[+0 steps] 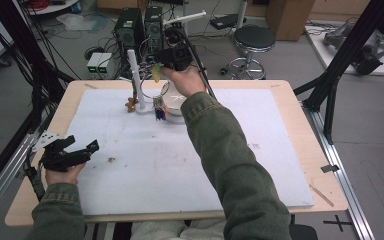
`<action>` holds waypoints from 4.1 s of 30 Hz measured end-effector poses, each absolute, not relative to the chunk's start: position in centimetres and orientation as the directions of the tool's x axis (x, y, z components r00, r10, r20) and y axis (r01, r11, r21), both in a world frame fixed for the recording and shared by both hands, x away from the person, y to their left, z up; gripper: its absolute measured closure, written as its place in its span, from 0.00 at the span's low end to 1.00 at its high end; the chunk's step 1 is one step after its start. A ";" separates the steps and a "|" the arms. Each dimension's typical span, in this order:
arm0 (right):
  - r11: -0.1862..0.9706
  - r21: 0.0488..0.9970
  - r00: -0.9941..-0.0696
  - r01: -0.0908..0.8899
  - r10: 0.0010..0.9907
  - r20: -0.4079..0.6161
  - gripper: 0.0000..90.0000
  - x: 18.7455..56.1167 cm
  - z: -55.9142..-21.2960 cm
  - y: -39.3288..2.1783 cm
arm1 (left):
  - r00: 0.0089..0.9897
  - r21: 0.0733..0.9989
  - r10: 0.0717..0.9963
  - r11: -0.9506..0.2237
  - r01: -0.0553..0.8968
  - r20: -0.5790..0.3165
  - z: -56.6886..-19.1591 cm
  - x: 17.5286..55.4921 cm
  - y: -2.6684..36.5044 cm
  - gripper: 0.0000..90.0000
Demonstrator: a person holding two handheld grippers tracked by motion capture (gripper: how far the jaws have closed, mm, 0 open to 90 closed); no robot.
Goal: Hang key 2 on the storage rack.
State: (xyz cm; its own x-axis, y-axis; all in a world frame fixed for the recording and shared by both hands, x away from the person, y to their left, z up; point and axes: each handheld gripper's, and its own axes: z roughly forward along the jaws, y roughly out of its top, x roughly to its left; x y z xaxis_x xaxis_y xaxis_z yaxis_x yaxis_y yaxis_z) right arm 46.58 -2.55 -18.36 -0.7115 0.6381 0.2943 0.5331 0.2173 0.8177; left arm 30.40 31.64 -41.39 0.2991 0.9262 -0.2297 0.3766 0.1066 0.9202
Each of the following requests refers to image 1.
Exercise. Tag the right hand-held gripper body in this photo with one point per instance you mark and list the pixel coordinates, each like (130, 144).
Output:
(176, 58)

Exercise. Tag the person's right hand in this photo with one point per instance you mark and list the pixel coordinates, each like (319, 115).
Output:
(188, 81)

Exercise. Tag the black metal frame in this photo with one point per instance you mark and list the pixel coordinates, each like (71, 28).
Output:
(30, 60)
(340, 63)

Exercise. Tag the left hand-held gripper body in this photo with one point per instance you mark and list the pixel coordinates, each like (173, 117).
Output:
(60, 159)

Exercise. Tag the black round stool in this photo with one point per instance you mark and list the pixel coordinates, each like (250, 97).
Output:
(254, 36)

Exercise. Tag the thin wooden stick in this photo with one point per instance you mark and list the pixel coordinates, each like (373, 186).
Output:
(321, 196)

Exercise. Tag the white metal post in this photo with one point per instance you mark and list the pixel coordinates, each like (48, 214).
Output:
(242, 13)

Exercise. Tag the aluminium rail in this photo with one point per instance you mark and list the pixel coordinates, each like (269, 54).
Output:
(343, 180)
(3, 176)

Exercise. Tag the cardboard box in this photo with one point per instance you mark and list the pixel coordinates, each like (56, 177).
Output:
(290, 20)

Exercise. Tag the white box with green light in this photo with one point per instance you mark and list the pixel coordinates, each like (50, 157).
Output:
(93, 63)
(105, 63)

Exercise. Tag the white platform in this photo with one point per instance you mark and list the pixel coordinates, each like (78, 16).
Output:
(326, 56)

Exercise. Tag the black flat box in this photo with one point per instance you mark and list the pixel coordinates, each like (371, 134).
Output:
(225, 21)

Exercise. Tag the black device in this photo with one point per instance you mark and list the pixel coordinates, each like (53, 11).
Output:
(366, 61)

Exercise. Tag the person's lap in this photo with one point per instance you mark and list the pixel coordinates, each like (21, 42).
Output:
(180, 230)

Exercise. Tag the white key stand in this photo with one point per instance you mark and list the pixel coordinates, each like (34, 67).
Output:
(135, 73)

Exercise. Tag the person's left hand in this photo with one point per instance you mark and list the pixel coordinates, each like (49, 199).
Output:
(61, 177)

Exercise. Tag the black clip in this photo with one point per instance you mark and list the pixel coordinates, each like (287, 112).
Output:
(330, 168)

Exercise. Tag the black computer tower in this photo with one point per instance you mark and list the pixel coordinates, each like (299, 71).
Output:
(126, 30)
(153, 26)

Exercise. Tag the white bar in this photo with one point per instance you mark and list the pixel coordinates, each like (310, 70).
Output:
(186, 17)

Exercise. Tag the clear plastic bag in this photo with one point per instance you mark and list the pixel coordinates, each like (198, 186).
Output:
(76, 21)

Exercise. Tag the white foam mat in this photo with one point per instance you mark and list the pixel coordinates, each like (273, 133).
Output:
(146, 173)

